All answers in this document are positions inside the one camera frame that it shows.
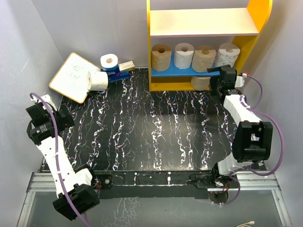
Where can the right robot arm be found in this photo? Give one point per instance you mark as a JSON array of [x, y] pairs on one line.
[[253, 137]]

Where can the yellow shelf unit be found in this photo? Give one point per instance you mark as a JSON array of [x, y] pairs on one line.
[[245, 25]]

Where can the white roll sideways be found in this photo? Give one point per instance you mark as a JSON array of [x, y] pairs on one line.
[[97, 81]]

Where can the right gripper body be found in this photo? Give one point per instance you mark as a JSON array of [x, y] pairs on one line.
[[215, 85]]

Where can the blue stapler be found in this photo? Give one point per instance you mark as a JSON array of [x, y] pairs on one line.
[[120, 76]]

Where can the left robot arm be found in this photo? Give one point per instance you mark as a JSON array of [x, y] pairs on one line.
[[74, 189]]

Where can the blue box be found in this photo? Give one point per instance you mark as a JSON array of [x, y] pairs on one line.
[[113, 71]]

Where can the small whiteboard wooden frame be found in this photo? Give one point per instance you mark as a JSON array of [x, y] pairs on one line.
[[71, 79]]

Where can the white dotted paper roll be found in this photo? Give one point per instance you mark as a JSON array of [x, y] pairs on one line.
[[227, 54]]

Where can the brown roll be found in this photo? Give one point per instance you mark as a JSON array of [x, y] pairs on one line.
[[160, 57], [203, 58], [200, 83]]

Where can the small beige carton box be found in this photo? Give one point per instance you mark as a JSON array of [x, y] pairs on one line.
[[126, 66]]

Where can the aluminium rail frame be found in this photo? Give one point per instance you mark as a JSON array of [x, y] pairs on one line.
[[162, 184]]

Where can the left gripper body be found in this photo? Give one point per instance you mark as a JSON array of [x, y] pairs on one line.
[[57, 119]]

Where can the brown roll front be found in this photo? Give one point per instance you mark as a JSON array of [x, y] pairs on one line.
[[160, 57]]

